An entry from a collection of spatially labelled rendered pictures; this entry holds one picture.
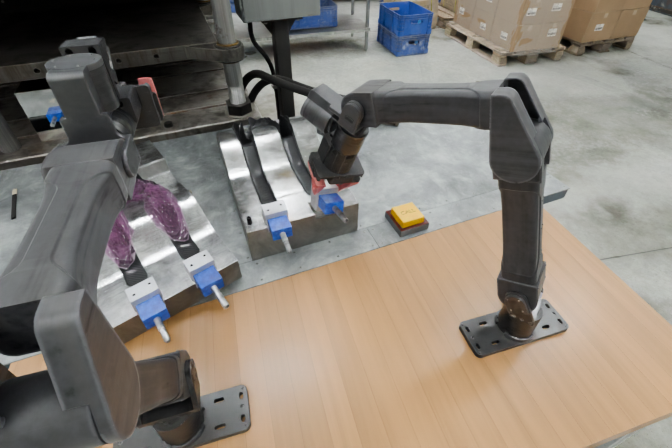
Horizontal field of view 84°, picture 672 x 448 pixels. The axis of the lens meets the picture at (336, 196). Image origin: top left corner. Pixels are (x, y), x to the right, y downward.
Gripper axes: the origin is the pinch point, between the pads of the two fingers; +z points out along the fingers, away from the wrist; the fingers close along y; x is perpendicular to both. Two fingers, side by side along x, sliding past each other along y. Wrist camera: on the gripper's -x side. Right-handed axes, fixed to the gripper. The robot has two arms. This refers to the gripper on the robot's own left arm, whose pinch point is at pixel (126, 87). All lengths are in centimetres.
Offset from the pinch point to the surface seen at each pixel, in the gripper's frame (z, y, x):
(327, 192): -4.7, -32.5, 25.7
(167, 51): 72, 2, 15
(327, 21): 361, -131, 78
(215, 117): 69, -9, 39
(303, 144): 21.1, -32.7, 28.0
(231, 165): 17.6, -13.0, 28.9
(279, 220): -6.6, -21.3, 29.2
